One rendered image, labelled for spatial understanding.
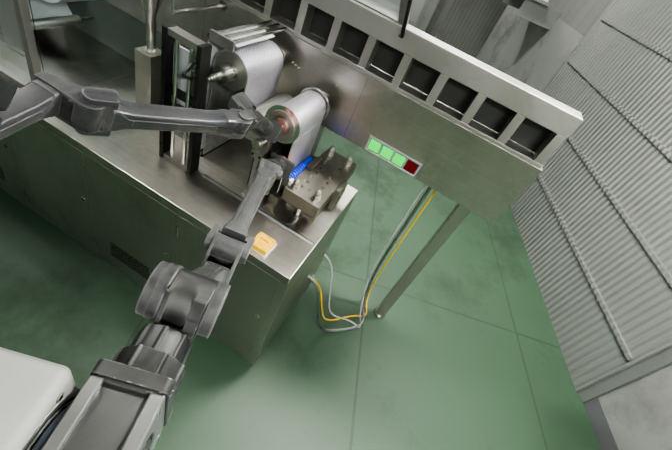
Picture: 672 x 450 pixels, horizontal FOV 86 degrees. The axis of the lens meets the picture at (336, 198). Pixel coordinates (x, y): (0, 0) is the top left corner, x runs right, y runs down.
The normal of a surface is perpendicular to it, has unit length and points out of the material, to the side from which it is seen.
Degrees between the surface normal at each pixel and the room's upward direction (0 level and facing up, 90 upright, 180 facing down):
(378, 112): 90
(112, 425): 0
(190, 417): 0
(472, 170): 90
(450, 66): 90
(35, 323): 0
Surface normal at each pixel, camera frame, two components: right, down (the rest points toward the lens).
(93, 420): 0.33, -0.70
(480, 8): -0.15, 0.63
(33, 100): 0.59, -0.50
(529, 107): -0.41, 0.49
